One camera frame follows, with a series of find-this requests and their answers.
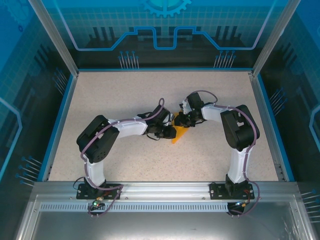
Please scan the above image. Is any aluminium side rail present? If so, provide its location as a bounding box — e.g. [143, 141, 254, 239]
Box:
[248, 71, 287, 182]

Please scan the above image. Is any slotted grey cable duct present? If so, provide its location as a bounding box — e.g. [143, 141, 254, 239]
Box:
[39, 202, 232, 213]

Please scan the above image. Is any blue table edge strip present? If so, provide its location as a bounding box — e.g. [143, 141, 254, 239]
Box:
[256, 74, 296, 182]
[37, 73, 80, 182]

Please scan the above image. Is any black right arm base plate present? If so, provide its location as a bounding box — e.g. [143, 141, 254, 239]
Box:
[209, 181, 256, 201]

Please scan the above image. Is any aluminium mounting rail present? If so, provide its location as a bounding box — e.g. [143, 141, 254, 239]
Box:
[32, 181, 300, 201]

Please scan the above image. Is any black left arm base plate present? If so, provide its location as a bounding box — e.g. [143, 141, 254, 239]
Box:
[76, 183, 123, 201]

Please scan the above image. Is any aluminium frame post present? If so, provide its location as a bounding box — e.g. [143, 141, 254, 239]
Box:
[27, 0, 80, 76]
[252, 0, 301, 76]

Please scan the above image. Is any orange paper sheet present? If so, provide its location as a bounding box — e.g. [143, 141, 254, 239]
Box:
[171, 111, 189, 145]

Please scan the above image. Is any grey metal sheet panel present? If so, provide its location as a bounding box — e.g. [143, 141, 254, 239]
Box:
[14, 194, 316, 240]

